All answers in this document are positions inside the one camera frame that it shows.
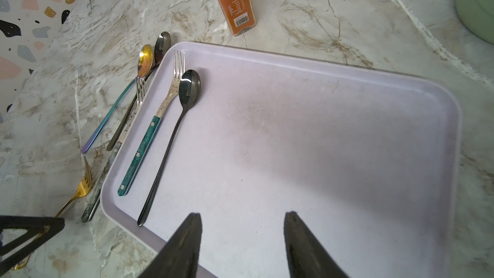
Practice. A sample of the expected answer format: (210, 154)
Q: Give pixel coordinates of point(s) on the grey marbled handle fork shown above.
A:
(114, 147)

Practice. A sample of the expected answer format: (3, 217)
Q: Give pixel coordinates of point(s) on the black spoon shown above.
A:
(189, 92)

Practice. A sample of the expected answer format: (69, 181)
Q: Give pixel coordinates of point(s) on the lavender plastic tray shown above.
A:
(367, 159)

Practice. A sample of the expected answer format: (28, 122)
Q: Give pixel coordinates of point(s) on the iridescent rainbow spoon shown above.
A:
(146, 59)

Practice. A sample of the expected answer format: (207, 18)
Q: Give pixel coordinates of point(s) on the dark grey spoon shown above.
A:
(163, 43)

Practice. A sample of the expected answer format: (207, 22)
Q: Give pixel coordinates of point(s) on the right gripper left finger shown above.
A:
(179, 257)

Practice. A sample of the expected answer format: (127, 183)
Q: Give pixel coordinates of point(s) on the green handle fork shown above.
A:
(179, 70)

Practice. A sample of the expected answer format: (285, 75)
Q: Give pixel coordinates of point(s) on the gold ornate fork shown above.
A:
(83, 189)

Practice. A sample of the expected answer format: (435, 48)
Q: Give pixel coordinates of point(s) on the green plastic pitcher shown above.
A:
(477, 16)

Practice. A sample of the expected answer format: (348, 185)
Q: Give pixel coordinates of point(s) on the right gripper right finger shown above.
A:
(306, 256)

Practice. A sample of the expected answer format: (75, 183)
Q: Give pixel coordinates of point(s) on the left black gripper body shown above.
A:
(37, 231)

